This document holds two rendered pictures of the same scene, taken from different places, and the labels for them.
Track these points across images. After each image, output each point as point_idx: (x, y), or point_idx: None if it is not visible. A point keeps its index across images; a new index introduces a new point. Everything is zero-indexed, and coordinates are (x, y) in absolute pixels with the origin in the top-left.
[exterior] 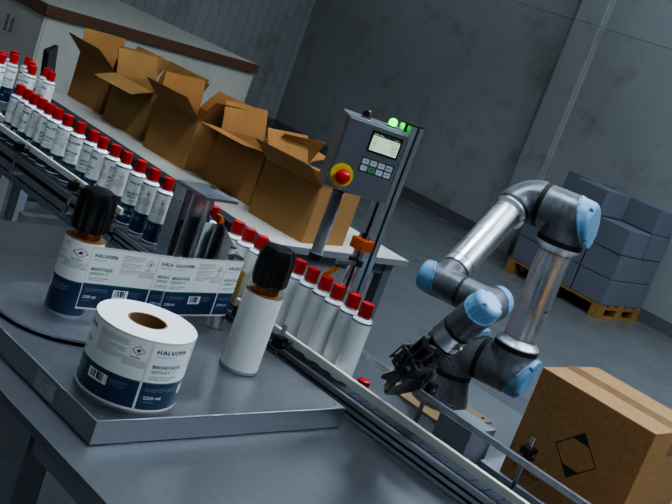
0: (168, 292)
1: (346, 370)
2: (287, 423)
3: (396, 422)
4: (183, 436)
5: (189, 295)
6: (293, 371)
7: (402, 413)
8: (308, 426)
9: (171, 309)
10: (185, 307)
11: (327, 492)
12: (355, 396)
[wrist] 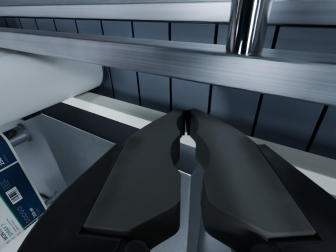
0: (22, 226)
1: (78, 90)
2: (195, 238)
3: (294, 114)
4: None
5: (12, 205)
6: (87, 138)
7: (317, 177)
8: (200, 207)
9: (36, 205)
10: (26, 195)
11: None
12: (150, 99)
